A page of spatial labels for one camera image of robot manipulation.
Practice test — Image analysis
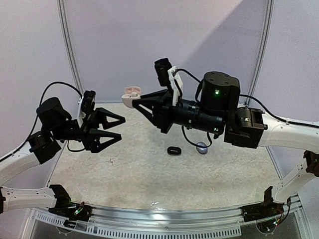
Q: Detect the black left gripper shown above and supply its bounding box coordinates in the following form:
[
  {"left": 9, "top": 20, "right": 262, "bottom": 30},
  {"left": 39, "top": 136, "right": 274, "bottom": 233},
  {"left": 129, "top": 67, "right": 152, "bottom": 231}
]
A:
[{"left": 51, "top": 107, "right": 125, "bottom": 151}]

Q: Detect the pink round charging case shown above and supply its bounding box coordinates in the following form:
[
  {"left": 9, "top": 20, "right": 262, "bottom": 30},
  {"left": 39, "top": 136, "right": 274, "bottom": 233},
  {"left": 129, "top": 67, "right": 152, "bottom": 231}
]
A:
[{"left": 121, "top": 87, "right": 142, "bottom": 109}]

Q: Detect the black earbud charging case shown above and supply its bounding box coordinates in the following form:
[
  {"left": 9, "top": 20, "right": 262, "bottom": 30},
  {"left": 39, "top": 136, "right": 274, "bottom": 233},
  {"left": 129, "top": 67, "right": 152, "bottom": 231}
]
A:
[{"left": 167, "top": 146, "right": 182, "bottom": 156}]

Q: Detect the blue-grey oval charging case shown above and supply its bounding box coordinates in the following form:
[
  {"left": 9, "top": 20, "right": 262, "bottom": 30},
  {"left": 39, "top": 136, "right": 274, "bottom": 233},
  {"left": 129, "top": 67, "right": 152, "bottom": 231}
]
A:
[{"left": 196, "top": 142, "right": 209, "bottom": 155}]

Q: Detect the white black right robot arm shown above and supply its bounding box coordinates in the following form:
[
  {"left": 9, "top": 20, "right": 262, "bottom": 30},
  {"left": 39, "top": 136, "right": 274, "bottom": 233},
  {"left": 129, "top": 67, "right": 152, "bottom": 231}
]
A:
[{"left": 132, "top": 72, "right": 319, "bottom": 217}]

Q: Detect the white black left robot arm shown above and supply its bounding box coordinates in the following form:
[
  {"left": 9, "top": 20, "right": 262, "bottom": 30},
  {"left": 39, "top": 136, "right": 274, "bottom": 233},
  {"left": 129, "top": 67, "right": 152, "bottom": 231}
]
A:
[{"left": 0, "top": 97, "right": 126, "bottom": 216}]

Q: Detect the perforated white front panel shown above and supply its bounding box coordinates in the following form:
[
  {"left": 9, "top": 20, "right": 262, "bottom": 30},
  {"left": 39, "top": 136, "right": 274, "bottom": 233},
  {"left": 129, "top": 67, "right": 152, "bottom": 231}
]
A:
[{"left": 29, "top": 213, "right": 242, "bottom": 239}]

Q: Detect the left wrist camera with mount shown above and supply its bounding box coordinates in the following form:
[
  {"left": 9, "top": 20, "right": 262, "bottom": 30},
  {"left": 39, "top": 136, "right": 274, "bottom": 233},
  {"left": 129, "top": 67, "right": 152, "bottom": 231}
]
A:
[{"left": 77, "top": 91, "right": 96, "bottom": 127}]

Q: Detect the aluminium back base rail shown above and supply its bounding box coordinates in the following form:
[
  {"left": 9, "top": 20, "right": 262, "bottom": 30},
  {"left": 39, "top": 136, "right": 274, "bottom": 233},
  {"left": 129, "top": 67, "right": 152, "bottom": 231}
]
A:
[{"left": 96, "top": 101, "right": 124, "bottom": 104}]

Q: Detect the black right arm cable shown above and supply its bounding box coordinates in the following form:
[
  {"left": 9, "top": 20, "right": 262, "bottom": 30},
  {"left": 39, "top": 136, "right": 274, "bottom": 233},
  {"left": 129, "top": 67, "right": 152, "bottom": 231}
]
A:
[{"left": 174, "top": 68, "right": 319, "bottom": 150}]

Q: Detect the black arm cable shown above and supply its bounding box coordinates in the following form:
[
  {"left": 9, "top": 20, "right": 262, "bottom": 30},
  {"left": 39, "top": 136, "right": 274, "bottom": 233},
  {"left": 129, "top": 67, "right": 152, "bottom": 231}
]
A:
[
  {"left": 0, "top": 81, "right": 84, "bottom": 161},
  {"left": 174, "top": 68, "right": 319, "bottom": 150}
]

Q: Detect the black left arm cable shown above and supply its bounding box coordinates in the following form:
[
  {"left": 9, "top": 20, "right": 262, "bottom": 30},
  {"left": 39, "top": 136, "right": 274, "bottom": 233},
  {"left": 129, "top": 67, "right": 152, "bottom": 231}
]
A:
[{"left": 0, "top": 81, "right": 84, "bottom": 161}]

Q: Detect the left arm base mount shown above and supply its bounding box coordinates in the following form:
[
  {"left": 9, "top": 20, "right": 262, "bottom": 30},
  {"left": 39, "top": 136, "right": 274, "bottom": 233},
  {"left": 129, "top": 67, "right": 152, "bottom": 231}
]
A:
[{"left": 48, "top": 202, "right": 93, "bottom": 222}]

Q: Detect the aluminium left corner post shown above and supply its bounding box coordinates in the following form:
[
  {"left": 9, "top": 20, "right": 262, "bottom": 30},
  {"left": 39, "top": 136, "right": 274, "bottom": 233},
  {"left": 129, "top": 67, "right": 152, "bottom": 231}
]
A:
[{"left": 56, "top": 0, "right": 84, "bottom": 93}]

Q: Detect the aluminium corner post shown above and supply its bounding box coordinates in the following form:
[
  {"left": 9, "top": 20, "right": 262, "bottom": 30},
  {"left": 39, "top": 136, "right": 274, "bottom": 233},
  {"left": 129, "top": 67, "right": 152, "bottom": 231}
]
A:
[
  {"left": 248, "top": 0, "right": 274, "bottom": 96},
  {"left": 56, "top": 0, "right": 84, "bottom": 93}
]

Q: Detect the aluminium right corner post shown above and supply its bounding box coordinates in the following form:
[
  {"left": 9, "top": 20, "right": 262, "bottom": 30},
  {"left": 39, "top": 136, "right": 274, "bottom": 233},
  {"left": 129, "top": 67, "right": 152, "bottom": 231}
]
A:
[{"left": 248, "top": 0, "right": 274, "bottom": 96}]

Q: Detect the aluminium front rail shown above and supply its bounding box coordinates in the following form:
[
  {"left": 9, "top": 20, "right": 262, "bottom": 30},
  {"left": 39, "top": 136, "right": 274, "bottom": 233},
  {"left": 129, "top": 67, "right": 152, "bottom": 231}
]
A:
[{"left": 22, "top": 195, "right": 309, "bottom": 239}]

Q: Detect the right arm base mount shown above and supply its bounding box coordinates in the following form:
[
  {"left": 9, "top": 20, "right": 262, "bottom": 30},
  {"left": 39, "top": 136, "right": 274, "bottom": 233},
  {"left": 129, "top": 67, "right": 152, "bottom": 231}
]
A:
[{"left": 241, "top": 198, "right": 284, "bottom": 222}]

